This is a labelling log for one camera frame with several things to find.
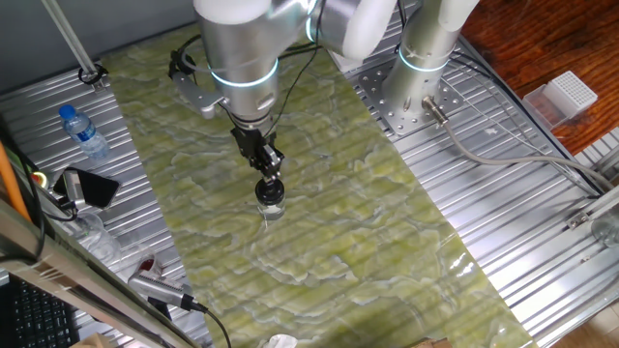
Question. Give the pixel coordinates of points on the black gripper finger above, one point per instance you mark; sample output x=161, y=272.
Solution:
x=277, y=171
x=266, y=175

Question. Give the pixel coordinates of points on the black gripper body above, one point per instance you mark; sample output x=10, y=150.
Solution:
x=251, y=145

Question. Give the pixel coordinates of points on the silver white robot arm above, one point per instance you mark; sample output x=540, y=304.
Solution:
x=242, y=53

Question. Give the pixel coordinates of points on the green marble pattern mat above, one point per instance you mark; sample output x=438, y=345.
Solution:
x=314, y=217

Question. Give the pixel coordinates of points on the glass cup with brown liquid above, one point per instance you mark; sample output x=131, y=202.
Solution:
x=150, y=266

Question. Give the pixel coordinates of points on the black smartphone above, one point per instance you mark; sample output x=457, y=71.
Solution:
x=97, y=188

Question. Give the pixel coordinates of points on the white crumpled tissue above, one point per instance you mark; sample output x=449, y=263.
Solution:
x=280, y=341

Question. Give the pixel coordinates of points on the blue capped water bottle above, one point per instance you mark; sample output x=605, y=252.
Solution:
x=84, y=133

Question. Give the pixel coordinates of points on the large clear glass cup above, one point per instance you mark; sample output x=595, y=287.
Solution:
x=99, y=239

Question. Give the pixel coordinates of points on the aluminium pole with black clamp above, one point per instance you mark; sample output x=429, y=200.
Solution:
x=72, y=41

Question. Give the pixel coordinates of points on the red emergency stop button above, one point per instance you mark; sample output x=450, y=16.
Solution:
x=39, y=180

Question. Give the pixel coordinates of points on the orange tube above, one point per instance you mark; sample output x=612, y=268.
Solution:
x=10, y=183

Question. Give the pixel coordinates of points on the clear plastic box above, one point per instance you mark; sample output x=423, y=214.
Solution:
x=539, y=108

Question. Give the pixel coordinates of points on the black keyboard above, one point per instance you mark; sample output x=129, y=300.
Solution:
x=34, y=314

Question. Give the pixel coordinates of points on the white pipette tip box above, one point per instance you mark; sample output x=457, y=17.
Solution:
x=573, y=94

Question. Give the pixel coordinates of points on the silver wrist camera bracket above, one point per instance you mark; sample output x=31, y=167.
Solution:
x=196, y=96

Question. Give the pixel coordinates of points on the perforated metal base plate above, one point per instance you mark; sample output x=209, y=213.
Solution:
x=387, y=116

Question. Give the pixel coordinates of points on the aluminium frame bar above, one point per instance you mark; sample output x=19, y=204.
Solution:
x=48, y=261

